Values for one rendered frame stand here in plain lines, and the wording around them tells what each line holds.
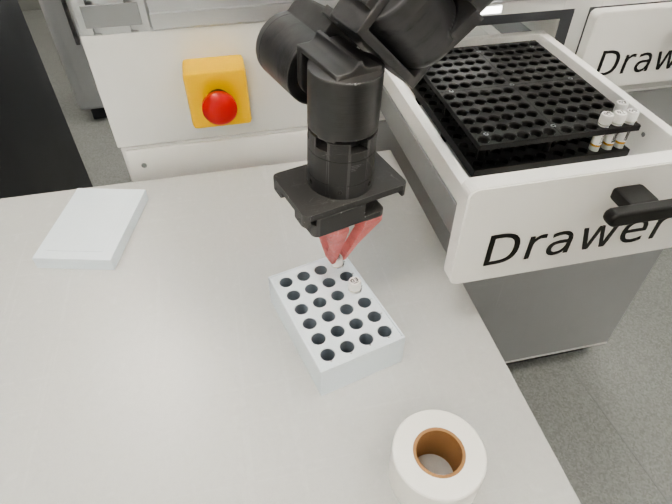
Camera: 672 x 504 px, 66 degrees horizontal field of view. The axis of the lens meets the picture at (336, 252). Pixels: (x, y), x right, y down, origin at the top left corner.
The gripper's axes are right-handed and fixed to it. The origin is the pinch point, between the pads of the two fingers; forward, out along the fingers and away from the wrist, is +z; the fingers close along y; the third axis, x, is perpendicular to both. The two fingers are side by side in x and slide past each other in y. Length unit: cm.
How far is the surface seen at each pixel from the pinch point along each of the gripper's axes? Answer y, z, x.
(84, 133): 15, 89, -186
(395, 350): 0.0, 2.6, 11.2
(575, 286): -66, 47, -6
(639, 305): -110, 80, -7
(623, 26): -50, -10, -11
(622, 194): -18.9, -10.6, 13.9
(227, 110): 2.7, -5.3, -21.2
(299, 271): 3.7, 1.7, -0.7
